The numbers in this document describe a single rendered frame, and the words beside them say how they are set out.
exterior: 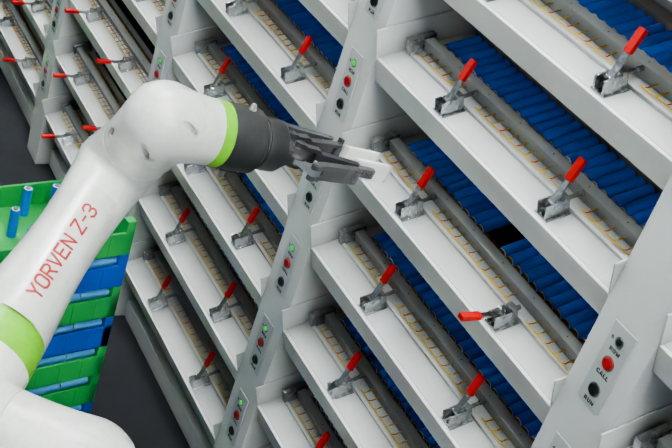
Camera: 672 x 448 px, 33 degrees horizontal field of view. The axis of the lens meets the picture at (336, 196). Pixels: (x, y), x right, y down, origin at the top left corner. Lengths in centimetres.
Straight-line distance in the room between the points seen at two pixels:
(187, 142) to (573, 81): 50
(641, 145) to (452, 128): 37
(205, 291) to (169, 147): 102
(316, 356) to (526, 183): 64
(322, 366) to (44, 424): 85
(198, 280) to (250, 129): 100
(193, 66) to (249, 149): 98
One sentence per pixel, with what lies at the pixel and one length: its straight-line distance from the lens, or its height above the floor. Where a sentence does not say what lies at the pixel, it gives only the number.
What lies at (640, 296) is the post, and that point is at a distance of 140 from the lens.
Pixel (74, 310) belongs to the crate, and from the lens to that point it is 233.
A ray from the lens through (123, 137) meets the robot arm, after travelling 147.
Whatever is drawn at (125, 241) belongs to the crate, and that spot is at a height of 51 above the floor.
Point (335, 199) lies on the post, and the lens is 195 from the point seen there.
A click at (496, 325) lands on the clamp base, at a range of 161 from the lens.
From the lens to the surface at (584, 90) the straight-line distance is 146.
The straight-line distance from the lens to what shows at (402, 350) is 182.
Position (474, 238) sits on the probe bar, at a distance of 172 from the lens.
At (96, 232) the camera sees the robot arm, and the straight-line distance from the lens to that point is 147.
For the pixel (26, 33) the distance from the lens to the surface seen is 370.
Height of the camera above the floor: 179
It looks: 29 degrees down
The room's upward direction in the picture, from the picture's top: 19 degrees clockwise
